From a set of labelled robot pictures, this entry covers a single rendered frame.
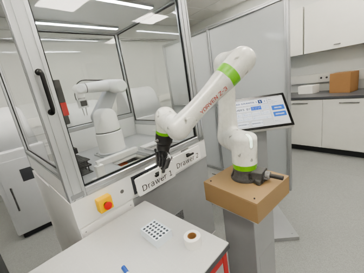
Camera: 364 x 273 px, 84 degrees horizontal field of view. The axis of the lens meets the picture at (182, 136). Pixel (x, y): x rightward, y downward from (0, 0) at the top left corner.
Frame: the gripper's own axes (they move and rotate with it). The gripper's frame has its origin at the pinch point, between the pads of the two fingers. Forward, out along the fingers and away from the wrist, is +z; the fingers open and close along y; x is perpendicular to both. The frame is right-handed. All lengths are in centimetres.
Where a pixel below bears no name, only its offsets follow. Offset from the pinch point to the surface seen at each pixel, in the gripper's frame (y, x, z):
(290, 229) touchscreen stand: 68, 94, 70
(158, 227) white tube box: 24.7, -23.2, 4.7
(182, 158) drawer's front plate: -7.2, 26.6, 6.1
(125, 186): -9.0, -18.9, 6.2
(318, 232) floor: 86, 108, 67
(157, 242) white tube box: 30.3, -28.7, 3.5
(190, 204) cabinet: 5, 29, 44
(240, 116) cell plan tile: 2, 84, -16
